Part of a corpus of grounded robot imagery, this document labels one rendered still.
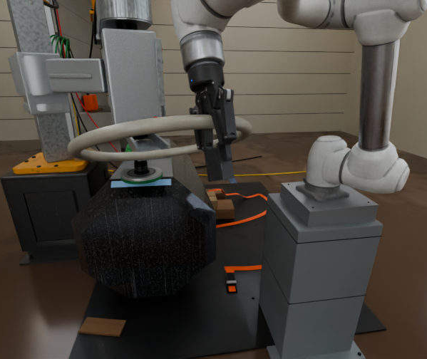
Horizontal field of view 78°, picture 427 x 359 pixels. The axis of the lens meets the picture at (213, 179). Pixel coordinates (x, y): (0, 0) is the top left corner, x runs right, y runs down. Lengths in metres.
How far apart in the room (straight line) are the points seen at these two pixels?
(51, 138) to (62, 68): 0.54
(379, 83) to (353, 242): 0.68
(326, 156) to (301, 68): 6.39
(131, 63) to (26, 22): 1.19
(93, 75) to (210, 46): 1.54
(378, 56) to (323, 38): 6.83
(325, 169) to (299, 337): 0.87
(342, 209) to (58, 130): 2.03
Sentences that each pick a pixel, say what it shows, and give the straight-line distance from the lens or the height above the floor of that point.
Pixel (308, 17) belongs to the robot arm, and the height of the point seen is 1.57.
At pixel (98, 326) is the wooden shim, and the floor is 0.03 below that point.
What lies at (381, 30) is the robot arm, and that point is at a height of 1.53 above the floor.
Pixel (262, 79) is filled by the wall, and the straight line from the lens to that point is 7.20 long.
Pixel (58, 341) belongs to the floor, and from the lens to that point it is 1.97.
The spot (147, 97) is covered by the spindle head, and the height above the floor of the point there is 1.31.
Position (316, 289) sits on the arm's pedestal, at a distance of 1.44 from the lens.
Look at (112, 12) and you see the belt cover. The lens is 1.31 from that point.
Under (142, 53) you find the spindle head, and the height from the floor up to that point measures 1.50.
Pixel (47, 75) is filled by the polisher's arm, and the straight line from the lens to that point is 2.28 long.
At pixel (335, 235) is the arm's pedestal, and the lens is 1.29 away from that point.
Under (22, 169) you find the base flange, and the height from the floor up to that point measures 0.78.
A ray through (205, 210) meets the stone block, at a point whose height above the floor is 0.65.
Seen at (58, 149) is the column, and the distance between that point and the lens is 2.41.
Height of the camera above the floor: 1.40
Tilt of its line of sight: 21 degrees down
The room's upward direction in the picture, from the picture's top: straight up
